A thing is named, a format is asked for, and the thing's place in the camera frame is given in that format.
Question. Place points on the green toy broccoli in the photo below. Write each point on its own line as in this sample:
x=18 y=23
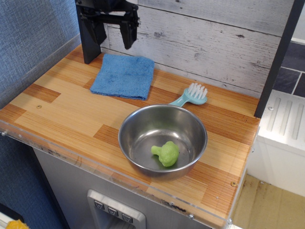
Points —
x=167 y=154

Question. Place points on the clear acrylic table edge guard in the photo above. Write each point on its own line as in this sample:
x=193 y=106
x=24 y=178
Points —
x=208 y=191

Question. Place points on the stainless steel bowl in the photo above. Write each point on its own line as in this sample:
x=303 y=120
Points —
x=154 y=126

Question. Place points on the silver button control panel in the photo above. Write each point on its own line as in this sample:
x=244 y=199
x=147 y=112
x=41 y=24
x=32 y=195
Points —
x=109 y=213

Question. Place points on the white ribbed cabinet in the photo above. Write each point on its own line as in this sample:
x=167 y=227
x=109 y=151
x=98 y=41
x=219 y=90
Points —
x=278 y=152

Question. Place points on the dark right frame post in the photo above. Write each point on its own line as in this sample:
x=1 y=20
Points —
x=291 y=24

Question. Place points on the yellow object at corner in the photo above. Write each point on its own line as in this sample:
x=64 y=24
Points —
x=16 y=224

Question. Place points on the blue microfibre towel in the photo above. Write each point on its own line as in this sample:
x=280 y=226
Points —
x=124 y=76

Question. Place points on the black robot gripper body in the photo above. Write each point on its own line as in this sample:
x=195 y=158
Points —
x=108 y=11

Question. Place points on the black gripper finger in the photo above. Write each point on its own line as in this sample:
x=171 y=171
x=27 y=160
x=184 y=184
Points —
x=96 y=30
x=129 y=32

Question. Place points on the teal dish brush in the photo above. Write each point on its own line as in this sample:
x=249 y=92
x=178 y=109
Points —
x=195 y=94

